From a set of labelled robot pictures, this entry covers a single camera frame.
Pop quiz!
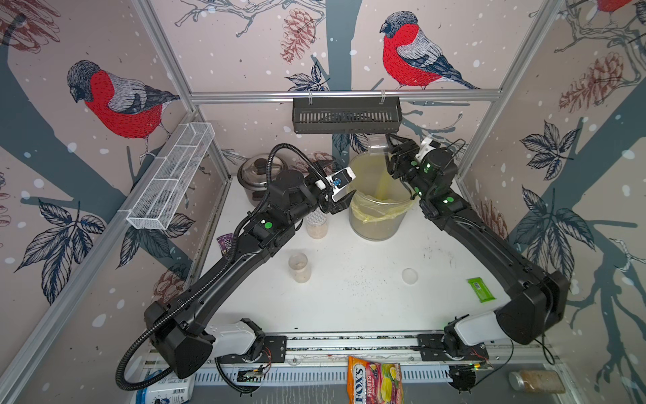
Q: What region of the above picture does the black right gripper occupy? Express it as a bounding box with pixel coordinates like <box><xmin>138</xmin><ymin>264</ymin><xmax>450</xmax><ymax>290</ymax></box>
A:
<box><xmin>385</xmin><ymin>132</ymin><xmax>436</xmax><ymax>203</ymax></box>

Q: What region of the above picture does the small clear jar with rice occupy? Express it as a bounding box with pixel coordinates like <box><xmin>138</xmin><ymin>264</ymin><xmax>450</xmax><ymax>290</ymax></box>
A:
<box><xmin>289</xmin><ymin>252</ymin><xmax>311</xmax><ymax>283</ymax></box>

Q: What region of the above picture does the clear plastic jar lid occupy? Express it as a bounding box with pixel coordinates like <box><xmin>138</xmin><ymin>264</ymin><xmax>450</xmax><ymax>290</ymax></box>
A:
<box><xmin>401</xmin><ymin>268</ymin><xmax>419</xmax><ymax>285</ymax></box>

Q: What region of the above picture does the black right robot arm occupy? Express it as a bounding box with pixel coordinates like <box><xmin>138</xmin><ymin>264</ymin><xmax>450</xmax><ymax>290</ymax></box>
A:
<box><xmin>385</xmin><ymin>134</ymin><xmax>570</xmax><ymax>352</ymax></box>

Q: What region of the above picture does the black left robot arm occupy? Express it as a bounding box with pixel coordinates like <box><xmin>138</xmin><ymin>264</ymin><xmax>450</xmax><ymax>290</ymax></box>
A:
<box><xmin>115</xmin><ymin>143</ymin><xmax>356</xmax><ymax>392</ymax></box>

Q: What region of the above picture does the silver rice cooker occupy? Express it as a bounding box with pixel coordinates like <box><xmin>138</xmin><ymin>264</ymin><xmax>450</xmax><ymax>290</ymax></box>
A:
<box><xmin>237</xmin><ymin>153</ymin><xmax>269</xmax><ymax>206</ymax></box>

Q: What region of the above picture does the clear jar with sealed top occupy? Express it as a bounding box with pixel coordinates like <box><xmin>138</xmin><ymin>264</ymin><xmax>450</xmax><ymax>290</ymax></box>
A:
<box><xmin>304</xmin><ymin>209</ymin><xmax>328</xmax><ymax>239</ymax></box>

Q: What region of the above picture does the mesh bin with yellow bag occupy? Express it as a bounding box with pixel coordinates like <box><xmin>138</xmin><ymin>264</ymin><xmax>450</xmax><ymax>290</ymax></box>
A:
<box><xmin>349</xmin><ymin>153</ymin><xmax>414</xmax><ymax>242</ymax></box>

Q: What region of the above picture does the purple M&M's candy packet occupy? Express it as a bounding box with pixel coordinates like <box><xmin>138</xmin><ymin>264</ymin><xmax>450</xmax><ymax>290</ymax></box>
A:
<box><xmin>216</xmin><ymin>233</ymin><xmax>233</xmax><ymax>255</ymax></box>

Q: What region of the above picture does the green snack packet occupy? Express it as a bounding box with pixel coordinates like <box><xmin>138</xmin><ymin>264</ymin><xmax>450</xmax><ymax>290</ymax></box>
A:
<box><xmin>467</xmin><ymin>277</ymin><xmax>496</xmax><ymax>303</ymax></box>

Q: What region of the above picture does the Fox's fruits candy bag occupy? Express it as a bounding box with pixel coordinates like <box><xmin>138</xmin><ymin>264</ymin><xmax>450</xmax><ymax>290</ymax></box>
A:
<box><xmin>347</xmin><ymin>356</ymin><xmax>404</xmax><ymax>404</ymax></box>

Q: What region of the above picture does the jar lying at base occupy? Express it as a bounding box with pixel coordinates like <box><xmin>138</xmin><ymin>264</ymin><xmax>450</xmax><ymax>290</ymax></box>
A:
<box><xmin>508</xmin><ymin>370</ymin><xmax>565</xmax><ymax>394</ymax></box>

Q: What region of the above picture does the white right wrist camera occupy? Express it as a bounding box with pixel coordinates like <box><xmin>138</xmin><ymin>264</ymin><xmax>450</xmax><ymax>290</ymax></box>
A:
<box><xmin>415</xmin><ymin>137</ymin><xmax>441</xmax><ymax>163</ymax></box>

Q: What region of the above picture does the black hanging wire basket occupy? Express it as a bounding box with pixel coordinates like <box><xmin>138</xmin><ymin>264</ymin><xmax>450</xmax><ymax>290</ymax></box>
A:
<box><xmin>292</xmin><ymin>97</ymin><xmax>403</xmax><ymax>135</ymax></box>

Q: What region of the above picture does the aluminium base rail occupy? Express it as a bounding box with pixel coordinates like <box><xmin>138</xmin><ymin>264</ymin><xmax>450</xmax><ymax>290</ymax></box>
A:
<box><xmin>193</xmin><ymin>332</ymin><xmax>532</xmax><ymax>387</ymax></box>

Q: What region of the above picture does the white wire mesh shelf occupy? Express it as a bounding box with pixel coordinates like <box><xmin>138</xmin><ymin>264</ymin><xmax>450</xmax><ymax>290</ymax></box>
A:
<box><xmin>126</xmin><ymin>122</ymin><xmax>215</xmax><ymax>230</ymax></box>

